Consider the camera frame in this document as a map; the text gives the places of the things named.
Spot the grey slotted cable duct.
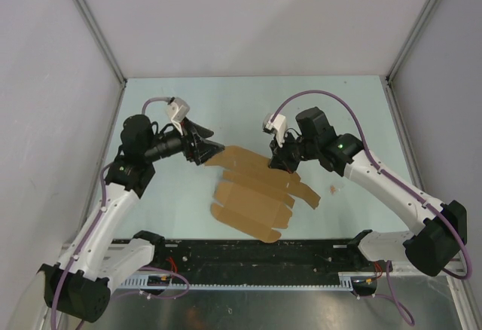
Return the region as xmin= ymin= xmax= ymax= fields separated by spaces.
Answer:
xmin=112 ymin=272 xmax=357 ymax=292

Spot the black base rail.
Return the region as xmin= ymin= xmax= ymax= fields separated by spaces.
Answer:
xmin=152 ymin=239 xmax=388 ymax=286

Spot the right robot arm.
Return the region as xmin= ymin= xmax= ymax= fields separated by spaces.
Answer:
xmin=263 ymin=107 xmax=467 ymax=277

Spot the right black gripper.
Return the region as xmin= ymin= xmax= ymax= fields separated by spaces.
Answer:
xmin=268 ymin=130 xmax=319 ymax=175

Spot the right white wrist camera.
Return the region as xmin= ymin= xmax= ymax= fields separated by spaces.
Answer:
xmin=262 ymin=114 xmax=288 ymax=148

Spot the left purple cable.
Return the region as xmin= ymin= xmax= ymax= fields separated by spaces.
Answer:
xmin=50 ymin=96 xmax=191 ymax=325

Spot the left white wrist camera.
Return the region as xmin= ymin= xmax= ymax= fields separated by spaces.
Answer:
xmin=166 ymin=97 xmax=190 ymax=136

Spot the brown cardboard box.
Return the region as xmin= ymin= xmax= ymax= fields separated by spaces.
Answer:
xmin=205 ymin=145 xmax=320 ymax=243

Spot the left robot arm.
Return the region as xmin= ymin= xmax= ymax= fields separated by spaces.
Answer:
xmin=39 ymin=114 xmax=225 ymax=327

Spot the aluminium frame rail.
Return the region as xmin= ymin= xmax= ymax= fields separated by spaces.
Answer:
xmin=59 ymin=243 xmax=463 ymax=275

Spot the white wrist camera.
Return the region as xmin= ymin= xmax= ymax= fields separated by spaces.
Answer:
xmin=166 ymin=97 xmax=190 ymax=136
xmin=262 ymin=114 xmax=288 ymax=148

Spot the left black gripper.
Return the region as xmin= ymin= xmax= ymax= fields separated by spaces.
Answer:
xmin=144 ymin=118 xmax=224 ymax=165

